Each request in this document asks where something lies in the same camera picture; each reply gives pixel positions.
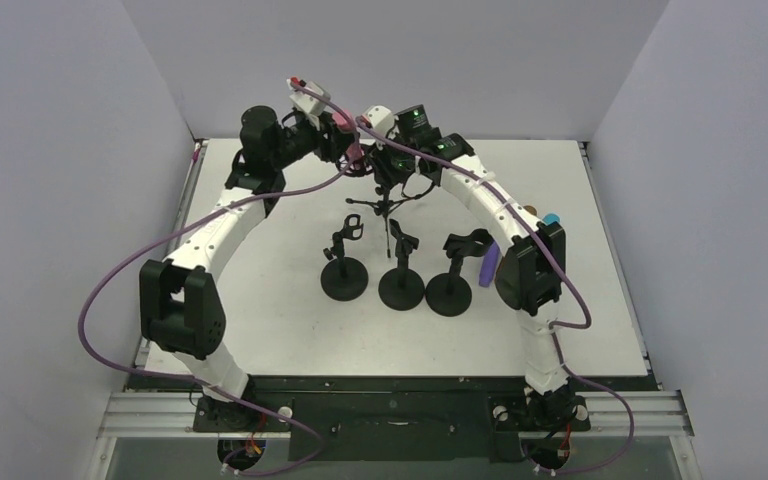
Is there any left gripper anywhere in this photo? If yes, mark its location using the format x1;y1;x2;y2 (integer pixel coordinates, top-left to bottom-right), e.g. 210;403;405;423
271;112;359;172

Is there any purple mic black stand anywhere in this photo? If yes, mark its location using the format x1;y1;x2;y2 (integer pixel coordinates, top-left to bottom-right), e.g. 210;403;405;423
425;228;493;317

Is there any purple microphone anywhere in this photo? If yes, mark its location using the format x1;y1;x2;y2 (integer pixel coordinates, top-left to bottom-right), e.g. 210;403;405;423
478;243;501;288

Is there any cyan microphone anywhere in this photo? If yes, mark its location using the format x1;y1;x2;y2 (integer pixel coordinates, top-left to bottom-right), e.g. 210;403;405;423
542;213;561;225

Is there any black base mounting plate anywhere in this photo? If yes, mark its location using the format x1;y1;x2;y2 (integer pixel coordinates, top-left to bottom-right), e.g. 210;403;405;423
127;376;655;471

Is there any aluminium frame rail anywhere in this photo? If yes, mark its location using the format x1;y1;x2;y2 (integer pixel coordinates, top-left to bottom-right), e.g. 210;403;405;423
97;391;694;439

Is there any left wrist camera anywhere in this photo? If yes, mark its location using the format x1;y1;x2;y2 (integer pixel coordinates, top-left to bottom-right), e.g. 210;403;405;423
287;77;331;131

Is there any pink microphone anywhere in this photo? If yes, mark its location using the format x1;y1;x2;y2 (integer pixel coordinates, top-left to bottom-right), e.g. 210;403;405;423
332;109;363;164

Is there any cyan mic black stand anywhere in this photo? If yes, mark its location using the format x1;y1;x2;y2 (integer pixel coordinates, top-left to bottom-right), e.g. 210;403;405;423
320;214;369;302

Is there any black tripod shock mount stand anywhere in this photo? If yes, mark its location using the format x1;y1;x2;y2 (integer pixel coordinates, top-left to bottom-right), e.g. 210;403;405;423
345;166;417;234

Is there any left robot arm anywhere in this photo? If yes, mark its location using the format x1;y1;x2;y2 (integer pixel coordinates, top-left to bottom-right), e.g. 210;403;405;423
139;106;356;430

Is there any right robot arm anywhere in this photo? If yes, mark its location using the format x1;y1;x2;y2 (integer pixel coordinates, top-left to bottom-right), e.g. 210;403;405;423
356;105;582;429

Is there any gold mic black stand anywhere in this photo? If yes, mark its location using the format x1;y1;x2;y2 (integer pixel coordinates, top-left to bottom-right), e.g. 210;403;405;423
378;219;425;311

